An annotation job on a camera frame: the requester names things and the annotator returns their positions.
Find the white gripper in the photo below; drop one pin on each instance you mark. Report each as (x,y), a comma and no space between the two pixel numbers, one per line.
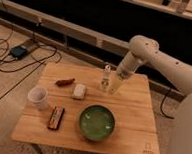
(124,70)

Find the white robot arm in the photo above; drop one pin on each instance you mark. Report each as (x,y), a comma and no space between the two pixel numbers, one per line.
(144,50)

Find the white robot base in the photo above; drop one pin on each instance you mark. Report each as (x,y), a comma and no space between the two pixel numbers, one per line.
(181,136)

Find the small clear bottle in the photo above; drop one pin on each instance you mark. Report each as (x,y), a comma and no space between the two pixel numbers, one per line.
(105,78)

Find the white wrapped snack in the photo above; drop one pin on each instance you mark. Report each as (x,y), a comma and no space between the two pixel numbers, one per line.
(79,91)

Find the green ceramic bowl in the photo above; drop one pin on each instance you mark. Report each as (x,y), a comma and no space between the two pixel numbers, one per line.
(96,123)

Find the brown sausage snack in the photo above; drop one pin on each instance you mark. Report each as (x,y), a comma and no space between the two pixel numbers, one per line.
(65,82)

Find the wooden folding table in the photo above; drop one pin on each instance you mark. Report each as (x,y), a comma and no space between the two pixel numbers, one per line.
(135,129)

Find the dark red candy bar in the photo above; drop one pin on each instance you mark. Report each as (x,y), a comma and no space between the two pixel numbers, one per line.
(55,118)

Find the white paper cup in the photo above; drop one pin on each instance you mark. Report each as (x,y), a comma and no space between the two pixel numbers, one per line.
(38,96)

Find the black power adapter box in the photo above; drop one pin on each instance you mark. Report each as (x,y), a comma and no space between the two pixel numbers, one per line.
(18,52)

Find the wooden wall rail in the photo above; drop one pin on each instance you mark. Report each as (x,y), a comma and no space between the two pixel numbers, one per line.
(67,28)

